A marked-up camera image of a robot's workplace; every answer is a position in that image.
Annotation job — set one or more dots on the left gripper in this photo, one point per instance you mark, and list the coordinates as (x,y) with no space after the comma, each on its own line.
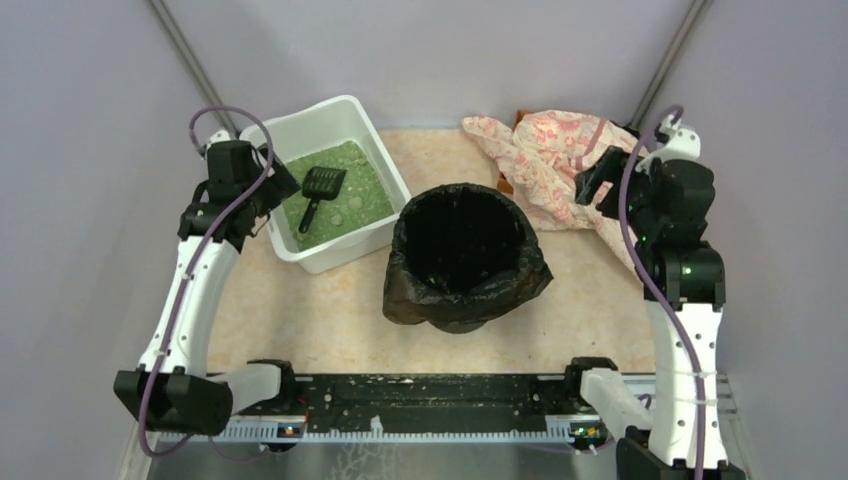
(279,183)

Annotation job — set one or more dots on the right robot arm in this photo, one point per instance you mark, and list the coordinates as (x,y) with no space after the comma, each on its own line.
(661,201)

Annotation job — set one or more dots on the white plastic litter box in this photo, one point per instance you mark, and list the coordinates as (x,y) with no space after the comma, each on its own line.
(351,190)

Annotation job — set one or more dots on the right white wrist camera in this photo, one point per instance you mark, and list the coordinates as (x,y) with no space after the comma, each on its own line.
(677,141)

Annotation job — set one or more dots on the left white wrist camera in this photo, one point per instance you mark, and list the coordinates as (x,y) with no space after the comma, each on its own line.
(219,136)

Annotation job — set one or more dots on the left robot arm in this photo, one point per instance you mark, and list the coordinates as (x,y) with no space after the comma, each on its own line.
(171,390)

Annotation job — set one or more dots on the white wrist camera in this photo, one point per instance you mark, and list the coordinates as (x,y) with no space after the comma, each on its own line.
(677,141)
(219,136)

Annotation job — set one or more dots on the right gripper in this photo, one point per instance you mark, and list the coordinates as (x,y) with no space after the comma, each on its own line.
(597,178)

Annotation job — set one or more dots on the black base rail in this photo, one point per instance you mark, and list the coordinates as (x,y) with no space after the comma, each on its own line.
(422,408)

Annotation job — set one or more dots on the black garbage bag liner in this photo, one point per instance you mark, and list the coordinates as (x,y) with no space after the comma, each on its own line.
(462,254)

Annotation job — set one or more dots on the black litter scoop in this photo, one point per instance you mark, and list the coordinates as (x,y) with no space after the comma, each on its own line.
(320,184)

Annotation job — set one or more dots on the pink floral cloth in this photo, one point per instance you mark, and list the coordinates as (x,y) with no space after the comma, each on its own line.
(540,158)

